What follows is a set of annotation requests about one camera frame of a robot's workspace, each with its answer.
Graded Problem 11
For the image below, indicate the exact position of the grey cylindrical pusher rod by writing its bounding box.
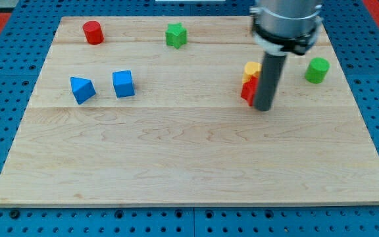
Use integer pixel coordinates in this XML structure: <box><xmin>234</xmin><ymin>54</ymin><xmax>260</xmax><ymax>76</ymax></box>
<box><xmin>253</xmin><ymin>53</ymin><xmax>287</xmax><ymax>111</ymax></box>

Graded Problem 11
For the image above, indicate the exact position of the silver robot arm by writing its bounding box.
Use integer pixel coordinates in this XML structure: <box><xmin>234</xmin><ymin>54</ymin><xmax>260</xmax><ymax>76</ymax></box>
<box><xmin>249</xmin><ymin>0</ymin><xmax>323</xmax><ymax>111</ymax></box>

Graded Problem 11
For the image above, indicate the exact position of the red star block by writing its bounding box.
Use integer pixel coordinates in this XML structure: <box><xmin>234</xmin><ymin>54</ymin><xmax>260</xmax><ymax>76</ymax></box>
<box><xmin>241</xmin><ymin>76</ymin><xmax>258</xmax><ymax>107</ymax></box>

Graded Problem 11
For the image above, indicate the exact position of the green star block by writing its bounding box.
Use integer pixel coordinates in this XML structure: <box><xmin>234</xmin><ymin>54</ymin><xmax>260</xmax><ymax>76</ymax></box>
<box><xmin>165</xmin><ymin>22</ymin><xmax>187</xmax><ymax>49</ymax></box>

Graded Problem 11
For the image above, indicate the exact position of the yellow heart block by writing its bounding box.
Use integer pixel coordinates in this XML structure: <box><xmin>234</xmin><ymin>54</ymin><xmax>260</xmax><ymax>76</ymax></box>
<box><xmin>242</xmin><ymin>61</ymin><xmax>262</xmax><ymax>84</ymax></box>

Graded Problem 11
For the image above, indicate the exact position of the green cylinder block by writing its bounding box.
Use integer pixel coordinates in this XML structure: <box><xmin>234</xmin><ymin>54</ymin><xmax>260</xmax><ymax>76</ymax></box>
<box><xmin>305</xmin><ymin>57</ymin><xmax>330</xmax><ymax>84</ymax></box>

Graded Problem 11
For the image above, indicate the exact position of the blue cube block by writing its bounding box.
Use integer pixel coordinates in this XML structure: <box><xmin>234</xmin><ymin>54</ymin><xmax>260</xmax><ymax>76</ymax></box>
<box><xmin>113</xmin><ymin>70</ymin><xmax>135</xmax><ymax>98</ymax></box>

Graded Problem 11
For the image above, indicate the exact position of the light wooden board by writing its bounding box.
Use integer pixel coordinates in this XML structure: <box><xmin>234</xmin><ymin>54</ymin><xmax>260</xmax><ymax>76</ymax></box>
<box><xmin>0</xmin><ymin>16</ymin><xmax>379</xmax><ymax>208</ymax></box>

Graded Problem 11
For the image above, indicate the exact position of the red cylinder block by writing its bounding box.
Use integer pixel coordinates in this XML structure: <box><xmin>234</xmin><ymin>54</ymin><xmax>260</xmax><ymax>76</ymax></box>
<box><xmin>82</xmin><ymin>20</ymin><xmax>105</xmax><ymax>45</ymax></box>

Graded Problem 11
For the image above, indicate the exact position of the blue triangular prism block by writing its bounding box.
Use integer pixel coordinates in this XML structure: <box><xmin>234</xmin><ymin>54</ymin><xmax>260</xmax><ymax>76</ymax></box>
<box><xmin>70</xmin><ymin>77</ymin><xmax>96</xmax><ymax>105</ymax></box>

